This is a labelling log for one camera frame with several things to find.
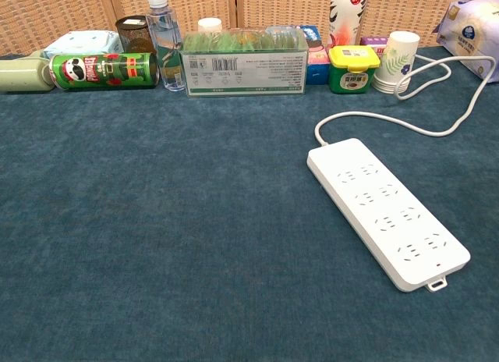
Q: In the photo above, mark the clear box of green packets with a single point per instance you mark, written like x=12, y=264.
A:
x=243, y=71

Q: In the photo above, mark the stack of floral paper cups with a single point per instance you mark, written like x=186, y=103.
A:
x=395, y=65

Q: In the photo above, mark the blue and pink carton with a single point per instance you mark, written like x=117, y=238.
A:
x=316, y=61

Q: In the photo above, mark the green tub with yellow lid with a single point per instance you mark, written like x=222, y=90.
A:
x=351, y=71

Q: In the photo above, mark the teal table cloth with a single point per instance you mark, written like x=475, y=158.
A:
x=156, y=221

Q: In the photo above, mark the green Pringles can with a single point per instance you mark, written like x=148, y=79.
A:
x=105, y=70

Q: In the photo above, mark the clear plastic water bottle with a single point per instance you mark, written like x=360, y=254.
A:
x=165, y=42

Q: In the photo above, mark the white and red drink bottle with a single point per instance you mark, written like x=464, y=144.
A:
x=345, y=16

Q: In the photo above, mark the purple and pink small box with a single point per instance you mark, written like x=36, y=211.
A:
x=375, y=44

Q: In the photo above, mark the light blue wet wipes pack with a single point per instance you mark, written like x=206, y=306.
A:
x=83, y=44

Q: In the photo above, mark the dark mesh pen holder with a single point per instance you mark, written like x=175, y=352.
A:
x=134, y=36

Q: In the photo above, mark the wicker folding screen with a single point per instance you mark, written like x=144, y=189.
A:
x=58, y=15

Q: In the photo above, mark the pale green bottle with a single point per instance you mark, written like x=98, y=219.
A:
x=23, y=75

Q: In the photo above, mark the white power strip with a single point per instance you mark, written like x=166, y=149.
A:
x=390, y=217

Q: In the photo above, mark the purple tissue paper pack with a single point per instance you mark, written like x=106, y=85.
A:
x=471, y=36

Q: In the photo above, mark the white bottle cap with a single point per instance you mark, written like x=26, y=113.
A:
x=209, y=25

